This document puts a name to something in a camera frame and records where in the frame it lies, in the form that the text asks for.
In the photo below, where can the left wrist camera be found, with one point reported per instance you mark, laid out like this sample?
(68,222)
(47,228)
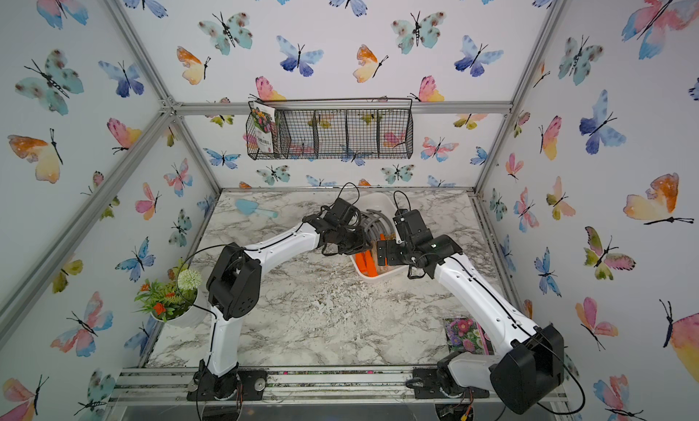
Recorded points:
(344,214)

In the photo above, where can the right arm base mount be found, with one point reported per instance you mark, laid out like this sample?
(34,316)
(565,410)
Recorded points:
(457,375)

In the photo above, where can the potted artificial flowers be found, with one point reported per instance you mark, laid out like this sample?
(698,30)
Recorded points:
(171,299)

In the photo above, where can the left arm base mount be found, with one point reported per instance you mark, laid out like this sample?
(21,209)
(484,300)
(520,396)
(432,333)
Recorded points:
(238,384)

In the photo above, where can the white plastic storage tray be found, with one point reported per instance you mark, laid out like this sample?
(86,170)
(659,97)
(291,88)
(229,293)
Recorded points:
(383,203)

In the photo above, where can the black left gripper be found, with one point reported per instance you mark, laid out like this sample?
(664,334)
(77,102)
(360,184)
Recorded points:
(361,244)

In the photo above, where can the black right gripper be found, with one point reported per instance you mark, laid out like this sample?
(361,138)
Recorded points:
(392,247)

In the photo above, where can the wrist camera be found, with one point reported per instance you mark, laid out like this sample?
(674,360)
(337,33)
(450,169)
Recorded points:
(409,219)
(344,214)

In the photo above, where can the light blue plastic trowel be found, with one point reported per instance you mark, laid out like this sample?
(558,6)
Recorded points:
(248,208)

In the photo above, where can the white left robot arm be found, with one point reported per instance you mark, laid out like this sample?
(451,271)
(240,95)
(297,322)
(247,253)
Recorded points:
(234,284)

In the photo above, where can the labelled wooden sickle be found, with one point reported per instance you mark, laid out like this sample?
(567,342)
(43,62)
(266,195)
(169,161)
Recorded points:
(376,226)

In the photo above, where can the flower seed packet on table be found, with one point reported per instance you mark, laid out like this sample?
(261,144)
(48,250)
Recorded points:
(464,335)

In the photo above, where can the black wire wall basket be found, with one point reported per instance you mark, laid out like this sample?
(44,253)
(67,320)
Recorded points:
(351,130)

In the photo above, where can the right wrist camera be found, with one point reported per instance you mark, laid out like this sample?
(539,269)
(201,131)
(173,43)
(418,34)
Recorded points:
(409,219)

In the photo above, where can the orange handle sickle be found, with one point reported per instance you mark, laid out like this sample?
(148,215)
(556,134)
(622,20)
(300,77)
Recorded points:
(364,264)
(380,270)

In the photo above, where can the flower seed packet in basket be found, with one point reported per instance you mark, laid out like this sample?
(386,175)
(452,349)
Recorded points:
(264,127)

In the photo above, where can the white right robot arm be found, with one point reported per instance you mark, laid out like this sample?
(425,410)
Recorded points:
(528,360)

